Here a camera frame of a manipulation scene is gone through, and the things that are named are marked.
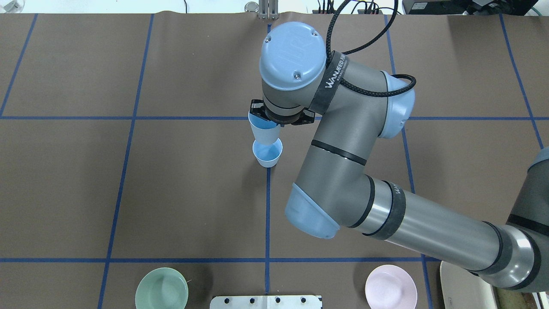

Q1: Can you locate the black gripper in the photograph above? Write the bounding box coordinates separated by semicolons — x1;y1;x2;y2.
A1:
250;99;315;126

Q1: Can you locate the light blue cup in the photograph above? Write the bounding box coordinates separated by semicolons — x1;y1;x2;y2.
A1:
248;113;282;145
252;138;283;168

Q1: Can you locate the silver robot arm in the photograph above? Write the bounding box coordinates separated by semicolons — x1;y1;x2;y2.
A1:
250;21;549;293

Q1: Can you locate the green bowl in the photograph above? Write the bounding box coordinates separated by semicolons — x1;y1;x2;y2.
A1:
135;267;190;309

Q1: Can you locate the pink bowl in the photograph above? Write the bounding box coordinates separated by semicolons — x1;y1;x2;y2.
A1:
364;264;418;309

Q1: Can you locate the cream toaster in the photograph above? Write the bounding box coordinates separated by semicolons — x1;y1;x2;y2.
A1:
439;261;498;309

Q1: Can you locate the aluminium frame post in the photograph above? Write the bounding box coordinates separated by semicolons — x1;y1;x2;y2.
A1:
257;0;280;20

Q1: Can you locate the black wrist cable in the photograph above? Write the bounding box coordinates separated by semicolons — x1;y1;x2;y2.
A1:
326;0;417;97

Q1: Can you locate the white camera pillar base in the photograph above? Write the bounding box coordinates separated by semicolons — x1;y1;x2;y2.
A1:
209;295;323;309

